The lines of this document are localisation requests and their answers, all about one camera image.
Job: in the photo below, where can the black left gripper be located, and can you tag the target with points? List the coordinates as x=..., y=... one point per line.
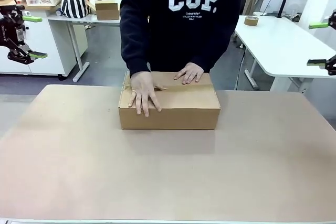
x=11, y=28

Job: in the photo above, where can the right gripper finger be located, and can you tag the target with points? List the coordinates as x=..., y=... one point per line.
x=319, y=25
x=319, y=63

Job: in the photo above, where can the large brown cardboard box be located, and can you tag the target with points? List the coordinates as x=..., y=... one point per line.
x=183, y=106

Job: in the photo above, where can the person's left forearm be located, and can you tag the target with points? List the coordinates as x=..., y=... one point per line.
x=218, y=45

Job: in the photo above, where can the person's right forearm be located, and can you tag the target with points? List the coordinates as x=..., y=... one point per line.
x=134, y=51

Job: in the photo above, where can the small open cardboard box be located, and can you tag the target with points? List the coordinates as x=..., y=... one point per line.
x=107, y=11

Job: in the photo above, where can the person's right hand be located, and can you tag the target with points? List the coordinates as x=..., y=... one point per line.
x=144, y=87

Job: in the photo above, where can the person's left hand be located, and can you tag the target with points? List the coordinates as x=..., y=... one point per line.
x=190, y=73

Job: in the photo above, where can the white rounded desk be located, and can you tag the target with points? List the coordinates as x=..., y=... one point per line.
x=283, y=45

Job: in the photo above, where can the white table with metal legs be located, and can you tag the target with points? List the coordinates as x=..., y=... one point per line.
x=78, y=37

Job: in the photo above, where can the brown packing tape roll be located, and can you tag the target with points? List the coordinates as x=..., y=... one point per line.
x=251, y=21

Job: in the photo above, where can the person in black sweatshirt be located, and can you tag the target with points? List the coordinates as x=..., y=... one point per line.
x=189, y=24

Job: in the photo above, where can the brown tape strip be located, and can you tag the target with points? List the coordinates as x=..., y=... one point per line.
x=183, y=86

